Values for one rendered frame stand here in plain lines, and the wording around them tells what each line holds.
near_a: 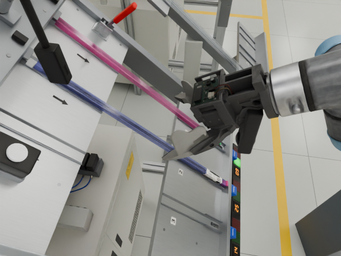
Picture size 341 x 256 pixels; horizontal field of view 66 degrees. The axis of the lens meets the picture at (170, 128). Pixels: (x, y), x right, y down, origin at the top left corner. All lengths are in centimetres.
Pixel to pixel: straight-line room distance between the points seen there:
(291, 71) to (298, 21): 243
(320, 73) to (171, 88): 41
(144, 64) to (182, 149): 29
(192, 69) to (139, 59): 38
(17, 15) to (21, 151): 19
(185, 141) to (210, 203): 26
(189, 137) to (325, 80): 21
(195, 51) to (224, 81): 55
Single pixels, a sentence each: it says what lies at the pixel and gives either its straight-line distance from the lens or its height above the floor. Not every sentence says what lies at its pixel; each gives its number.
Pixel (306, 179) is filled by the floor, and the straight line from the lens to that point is 168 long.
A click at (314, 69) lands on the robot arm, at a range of 40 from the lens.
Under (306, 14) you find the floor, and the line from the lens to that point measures 296.
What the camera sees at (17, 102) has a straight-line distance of 46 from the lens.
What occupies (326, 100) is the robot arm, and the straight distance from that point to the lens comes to 40.
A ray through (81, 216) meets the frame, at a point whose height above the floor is 66.
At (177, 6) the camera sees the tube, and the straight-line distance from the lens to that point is 77.
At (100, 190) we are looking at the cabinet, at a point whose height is 62.
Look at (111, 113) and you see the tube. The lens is 51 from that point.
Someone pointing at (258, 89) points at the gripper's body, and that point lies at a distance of 40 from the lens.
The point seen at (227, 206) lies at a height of 73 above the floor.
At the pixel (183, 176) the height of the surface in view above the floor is 82.
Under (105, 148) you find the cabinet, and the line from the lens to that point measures 90.
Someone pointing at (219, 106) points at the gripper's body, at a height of 106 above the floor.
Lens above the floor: 136
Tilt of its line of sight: 54 degrees down
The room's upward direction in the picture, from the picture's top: straight up
